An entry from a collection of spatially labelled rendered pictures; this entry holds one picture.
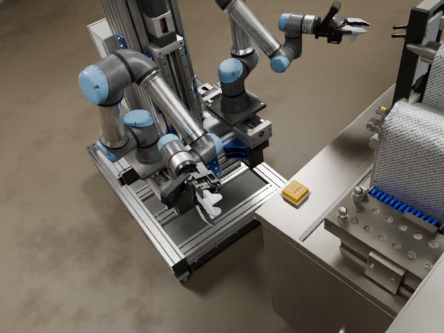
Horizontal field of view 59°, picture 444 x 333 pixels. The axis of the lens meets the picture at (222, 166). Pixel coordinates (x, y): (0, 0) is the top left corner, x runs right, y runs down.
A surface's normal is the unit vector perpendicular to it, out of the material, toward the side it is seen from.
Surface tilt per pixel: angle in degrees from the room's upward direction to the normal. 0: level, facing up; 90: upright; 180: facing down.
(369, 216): 0
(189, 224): 0
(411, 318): 0
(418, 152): 90
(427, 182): 90
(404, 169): 90
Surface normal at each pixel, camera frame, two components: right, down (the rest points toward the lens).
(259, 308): -0.15, -0.68
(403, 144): -0.71, 0.58
